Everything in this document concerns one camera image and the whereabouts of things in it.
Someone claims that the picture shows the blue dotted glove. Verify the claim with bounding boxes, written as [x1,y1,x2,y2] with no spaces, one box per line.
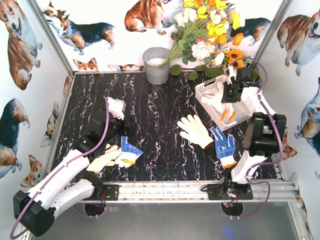
[210,127,237,169]
[114,136,144,168]

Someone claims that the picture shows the cream rubber glove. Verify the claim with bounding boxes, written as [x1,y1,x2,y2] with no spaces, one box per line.
[177,114,214,150]
[86,144,122,174]

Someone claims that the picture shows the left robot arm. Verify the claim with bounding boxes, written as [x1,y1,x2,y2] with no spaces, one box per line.
[13,108,136,237]

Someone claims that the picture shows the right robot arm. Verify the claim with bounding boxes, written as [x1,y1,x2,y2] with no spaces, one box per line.
[221,67,287,184]

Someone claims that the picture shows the white plastic storage basket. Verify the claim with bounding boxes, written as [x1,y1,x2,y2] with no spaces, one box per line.
[194,74,261,132]

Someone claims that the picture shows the grey metal bucket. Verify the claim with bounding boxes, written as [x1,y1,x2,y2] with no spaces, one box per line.
[142,47,170,85]

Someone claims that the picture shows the artificial flower bouquet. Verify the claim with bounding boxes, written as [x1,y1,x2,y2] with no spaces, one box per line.
[161,0,259,70]

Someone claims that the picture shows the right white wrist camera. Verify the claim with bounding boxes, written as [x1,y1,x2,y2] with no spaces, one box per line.
[227,65,237,84]

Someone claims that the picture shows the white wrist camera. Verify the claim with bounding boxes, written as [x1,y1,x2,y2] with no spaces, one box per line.
[227,65,237,84]
[107,96,126,121]

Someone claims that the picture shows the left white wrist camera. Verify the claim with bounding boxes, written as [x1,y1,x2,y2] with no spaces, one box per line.
[107,96,126,121]

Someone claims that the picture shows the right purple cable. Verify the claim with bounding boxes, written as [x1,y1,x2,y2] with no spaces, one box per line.
[227,56,285,221]

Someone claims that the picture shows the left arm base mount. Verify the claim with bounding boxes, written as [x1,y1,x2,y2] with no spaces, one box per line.
[82,184,120,201]

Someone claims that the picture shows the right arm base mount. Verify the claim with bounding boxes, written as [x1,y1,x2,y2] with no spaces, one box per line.
[200,183,254,201]

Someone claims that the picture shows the aluminium front rail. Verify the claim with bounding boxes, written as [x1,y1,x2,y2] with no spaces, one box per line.
[28,181,298,204]

